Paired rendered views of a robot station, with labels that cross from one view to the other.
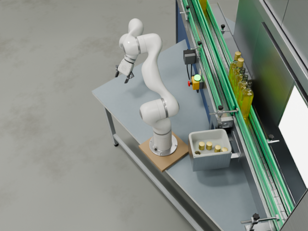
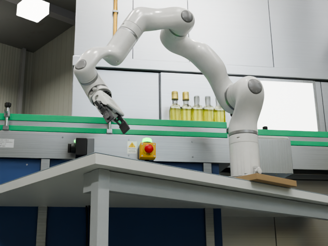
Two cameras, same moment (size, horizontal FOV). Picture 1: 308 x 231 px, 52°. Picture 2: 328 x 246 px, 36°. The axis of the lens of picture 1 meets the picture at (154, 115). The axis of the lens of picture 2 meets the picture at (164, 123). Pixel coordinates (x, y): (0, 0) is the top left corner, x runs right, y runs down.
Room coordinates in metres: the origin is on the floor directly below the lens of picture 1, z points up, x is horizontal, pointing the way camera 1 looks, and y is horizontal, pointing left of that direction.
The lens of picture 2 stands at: (1.82, 1.91, 0.39)
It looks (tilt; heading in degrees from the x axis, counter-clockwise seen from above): 18 degrees up; 262
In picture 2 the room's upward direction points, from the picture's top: 1 degrees counter-clockwise
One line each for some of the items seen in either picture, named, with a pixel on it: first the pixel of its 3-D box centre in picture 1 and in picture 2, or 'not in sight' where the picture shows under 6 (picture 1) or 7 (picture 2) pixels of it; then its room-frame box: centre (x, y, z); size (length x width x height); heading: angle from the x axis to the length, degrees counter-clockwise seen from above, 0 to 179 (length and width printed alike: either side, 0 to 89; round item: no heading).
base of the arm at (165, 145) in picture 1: (162, 136); (244, 158); (1.21, -0.04, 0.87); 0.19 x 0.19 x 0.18
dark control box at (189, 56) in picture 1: (189, 57); (84, 149); (1.86, -0.31, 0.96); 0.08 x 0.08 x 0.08; 2
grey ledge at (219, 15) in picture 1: (226, 41); not in sight; (1.94, -0.61, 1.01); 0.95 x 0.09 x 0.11; 2
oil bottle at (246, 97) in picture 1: (244, 102); (219, 126); (1.18, -0.53, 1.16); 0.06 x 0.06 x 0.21; 2
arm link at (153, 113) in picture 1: (155, 117); (245, 107); (1.20, -0.01, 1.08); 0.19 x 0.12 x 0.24; 102
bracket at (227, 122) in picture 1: (224, 123); not in sight; (1.15, -0.42, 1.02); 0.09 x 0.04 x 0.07; 92
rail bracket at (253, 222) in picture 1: (256, 224); not in sight; (0.51, -0.42, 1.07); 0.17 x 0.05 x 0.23; 92
